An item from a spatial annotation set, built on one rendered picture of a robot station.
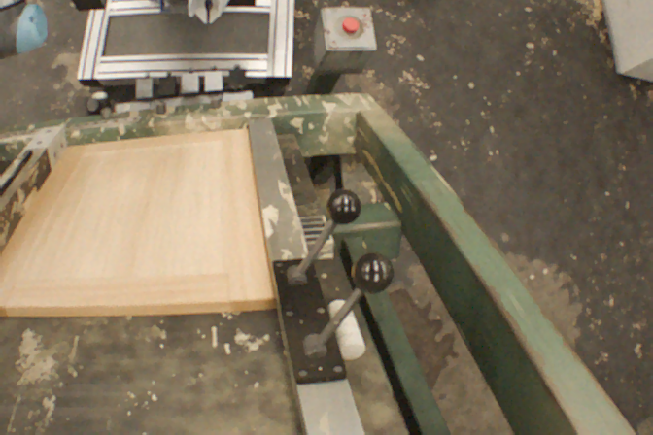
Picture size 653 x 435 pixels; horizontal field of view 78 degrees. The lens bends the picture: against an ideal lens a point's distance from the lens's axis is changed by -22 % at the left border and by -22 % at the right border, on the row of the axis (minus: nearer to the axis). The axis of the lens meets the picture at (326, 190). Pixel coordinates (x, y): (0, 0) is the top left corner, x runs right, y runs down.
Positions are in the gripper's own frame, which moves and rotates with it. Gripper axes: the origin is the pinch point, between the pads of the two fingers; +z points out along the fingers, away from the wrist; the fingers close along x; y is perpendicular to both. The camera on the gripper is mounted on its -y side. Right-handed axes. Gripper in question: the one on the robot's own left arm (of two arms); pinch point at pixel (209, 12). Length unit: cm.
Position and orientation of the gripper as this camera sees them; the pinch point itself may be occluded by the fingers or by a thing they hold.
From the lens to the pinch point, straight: 69.4
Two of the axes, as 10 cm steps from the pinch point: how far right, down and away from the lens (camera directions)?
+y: 0.5, 8.1, -5.8
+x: 9.9, 0.5, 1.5
